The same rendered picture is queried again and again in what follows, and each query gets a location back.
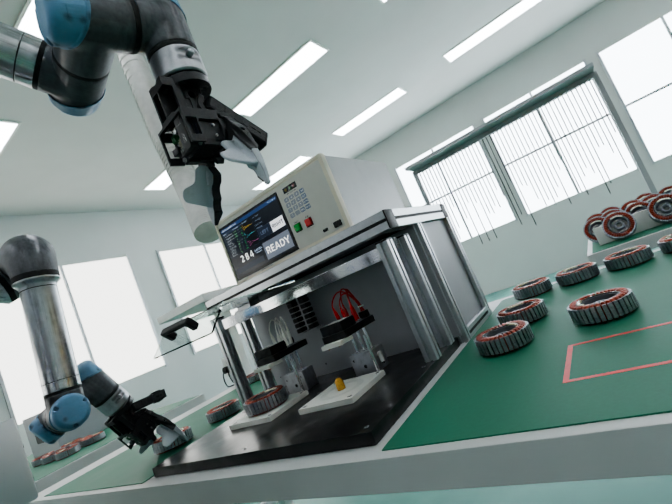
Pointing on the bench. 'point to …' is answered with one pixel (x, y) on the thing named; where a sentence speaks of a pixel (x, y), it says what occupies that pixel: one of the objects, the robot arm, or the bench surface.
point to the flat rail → (304, 288)
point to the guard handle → (179, 328)
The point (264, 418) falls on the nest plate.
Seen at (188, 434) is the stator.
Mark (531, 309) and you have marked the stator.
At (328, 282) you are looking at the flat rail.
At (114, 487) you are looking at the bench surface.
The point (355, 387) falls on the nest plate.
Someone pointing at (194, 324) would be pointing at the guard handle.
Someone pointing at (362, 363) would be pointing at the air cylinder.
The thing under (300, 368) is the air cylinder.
